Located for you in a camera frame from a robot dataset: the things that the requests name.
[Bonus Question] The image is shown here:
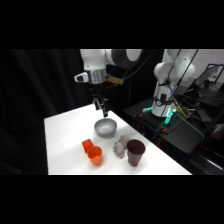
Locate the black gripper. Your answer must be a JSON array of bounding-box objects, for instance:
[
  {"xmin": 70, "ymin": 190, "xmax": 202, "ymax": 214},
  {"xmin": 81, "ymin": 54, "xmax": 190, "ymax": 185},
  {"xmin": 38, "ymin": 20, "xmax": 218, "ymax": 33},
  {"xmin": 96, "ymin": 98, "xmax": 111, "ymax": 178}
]
[{"xmin": 89, "ymin": 81, "xmax": 110, "ymax": 118}]

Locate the brown plastic cup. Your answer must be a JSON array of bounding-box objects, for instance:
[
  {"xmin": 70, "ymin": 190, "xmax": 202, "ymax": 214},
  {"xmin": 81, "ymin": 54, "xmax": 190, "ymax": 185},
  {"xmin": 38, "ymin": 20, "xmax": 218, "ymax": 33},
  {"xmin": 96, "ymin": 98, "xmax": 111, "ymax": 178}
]
[{"xmin": 126, "ymin": 139, "xmax": 147, "ymax": 167}]

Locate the grey bowl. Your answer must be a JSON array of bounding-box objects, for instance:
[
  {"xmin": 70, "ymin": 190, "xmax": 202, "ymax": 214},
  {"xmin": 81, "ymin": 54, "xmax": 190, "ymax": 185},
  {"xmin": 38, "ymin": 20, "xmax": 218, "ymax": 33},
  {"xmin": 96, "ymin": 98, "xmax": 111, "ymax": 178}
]
[{"xmin": 93, "ymin": 118, "xmax": 118, "ymax": 139}]

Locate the orange plastic cup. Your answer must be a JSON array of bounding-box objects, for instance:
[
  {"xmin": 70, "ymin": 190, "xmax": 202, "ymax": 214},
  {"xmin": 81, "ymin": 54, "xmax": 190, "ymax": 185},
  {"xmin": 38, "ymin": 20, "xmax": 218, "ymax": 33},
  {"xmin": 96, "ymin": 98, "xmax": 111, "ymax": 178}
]
[{"xmin": 87, "ymin": 145, "xmax": 104, "ymax": 167}]

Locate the orange block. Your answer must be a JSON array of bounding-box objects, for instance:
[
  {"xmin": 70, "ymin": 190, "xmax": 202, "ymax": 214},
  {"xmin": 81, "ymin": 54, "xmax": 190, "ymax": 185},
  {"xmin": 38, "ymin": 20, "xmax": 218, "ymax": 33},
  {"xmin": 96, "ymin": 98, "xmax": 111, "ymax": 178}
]
[{"xmin": 81, "ymin": 138, "xmax": 94, "ymax": 154}]

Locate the grey plush toy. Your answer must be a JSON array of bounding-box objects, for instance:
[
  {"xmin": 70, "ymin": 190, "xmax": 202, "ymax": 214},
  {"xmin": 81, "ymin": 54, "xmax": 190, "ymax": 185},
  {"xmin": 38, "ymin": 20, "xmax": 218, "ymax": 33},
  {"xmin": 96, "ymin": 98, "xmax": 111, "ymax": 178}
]
[{"xmin": 112, "ymin": 134, "xmax": 131, "ymax": 160}]

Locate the black curtain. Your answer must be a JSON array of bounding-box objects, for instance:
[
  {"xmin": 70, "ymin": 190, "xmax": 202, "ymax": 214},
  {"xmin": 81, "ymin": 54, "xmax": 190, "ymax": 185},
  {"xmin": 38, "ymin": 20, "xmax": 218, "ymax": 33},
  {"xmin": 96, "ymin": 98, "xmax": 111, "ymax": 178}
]
[{"xmin": 0, "ymin": 49, "xmax": 164, "ymax": 176}]

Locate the black robot stand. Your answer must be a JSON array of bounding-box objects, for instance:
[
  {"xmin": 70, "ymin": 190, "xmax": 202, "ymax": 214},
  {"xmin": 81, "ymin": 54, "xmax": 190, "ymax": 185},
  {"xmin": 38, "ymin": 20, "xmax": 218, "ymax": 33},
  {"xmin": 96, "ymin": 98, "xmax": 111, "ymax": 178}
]
[{"xmin": 122, "ymin": 97, "xmax": 207, "ymax": 155}]

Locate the black laptop screen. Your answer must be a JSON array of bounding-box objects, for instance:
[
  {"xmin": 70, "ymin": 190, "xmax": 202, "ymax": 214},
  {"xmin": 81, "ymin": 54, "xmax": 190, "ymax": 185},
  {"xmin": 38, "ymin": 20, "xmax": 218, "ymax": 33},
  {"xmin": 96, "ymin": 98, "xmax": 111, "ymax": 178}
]
[{"xmin": 194, "ymin": 63, "xmax": 224, "ymax": 92}]

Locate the brass camera mount bracket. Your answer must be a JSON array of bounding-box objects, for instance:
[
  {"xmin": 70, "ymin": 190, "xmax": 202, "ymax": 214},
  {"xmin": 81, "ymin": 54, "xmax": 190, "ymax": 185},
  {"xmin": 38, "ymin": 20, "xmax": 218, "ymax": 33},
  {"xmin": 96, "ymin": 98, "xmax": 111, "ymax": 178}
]
[{"xmin": 105, "ymin": 75, "xmax": 123, "ymax": 86}]

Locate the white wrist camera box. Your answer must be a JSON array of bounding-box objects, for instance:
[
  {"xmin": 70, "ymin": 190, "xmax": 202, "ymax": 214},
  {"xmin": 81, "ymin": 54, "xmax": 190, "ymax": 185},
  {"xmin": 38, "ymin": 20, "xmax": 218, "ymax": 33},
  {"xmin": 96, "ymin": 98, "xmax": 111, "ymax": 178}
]
[{"xmin": 74, "ymin": 72, "xmax": 90, "ymax": 84}]

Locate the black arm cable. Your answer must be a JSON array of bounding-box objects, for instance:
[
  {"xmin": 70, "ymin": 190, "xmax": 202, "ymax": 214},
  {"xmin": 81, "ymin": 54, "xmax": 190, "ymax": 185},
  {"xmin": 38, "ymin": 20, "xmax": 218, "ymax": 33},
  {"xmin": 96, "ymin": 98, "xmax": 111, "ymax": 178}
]
[{"xmin": 121, "ymin": 49, "xmax": 158, "ymax": 81}]

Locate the yellow green cable bundle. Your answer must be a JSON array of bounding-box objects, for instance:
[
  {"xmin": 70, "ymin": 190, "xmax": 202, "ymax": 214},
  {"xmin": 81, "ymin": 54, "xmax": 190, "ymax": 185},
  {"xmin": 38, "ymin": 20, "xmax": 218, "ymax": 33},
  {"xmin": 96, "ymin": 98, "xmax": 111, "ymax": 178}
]
[{"xmin": 171, "ymin": 99, "xmax": 194, "ymax": 120}]

